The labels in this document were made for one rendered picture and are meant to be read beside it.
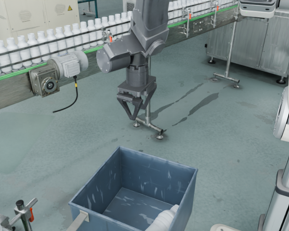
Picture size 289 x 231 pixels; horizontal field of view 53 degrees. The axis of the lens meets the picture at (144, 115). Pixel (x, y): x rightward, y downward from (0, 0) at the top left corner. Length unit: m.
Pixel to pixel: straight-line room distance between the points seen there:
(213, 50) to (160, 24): 3.84
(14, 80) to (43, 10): 2.71
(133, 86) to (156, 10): 0.23
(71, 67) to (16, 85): 0.32
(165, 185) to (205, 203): 1.11
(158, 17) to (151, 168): 0.66
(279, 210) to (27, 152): 2.18
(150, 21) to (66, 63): 1.17
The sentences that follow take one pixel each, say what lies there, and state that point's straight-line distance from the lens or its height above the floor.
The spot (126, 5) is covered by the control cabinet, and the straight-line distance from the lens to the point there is 6.45.
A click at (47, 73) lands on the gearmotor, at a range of 1.71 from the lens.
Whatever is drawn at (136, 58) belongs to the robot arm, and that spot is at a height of 1.38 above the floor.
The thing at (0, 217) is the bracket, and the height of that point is 1.12.
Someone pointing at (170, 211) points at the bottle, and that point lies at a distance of 1.08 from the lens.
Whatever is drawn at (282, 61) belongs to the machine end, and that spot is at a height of 0.32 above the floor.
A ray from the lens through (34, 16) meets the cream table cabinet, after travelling 4.34.
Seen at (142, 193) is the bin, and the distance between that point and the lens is 1.22.
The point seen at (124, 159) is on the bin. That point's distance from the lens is 1.14.
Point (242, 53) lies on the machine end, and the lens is 4.24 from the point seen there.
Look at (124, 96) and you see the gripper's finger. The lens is 0.73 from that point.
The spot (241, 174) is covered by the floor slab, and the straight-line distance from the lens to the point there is 2.51.
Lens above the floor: 1.63
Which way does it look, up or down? 32 degrees down
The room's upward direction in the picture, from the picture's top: straight up
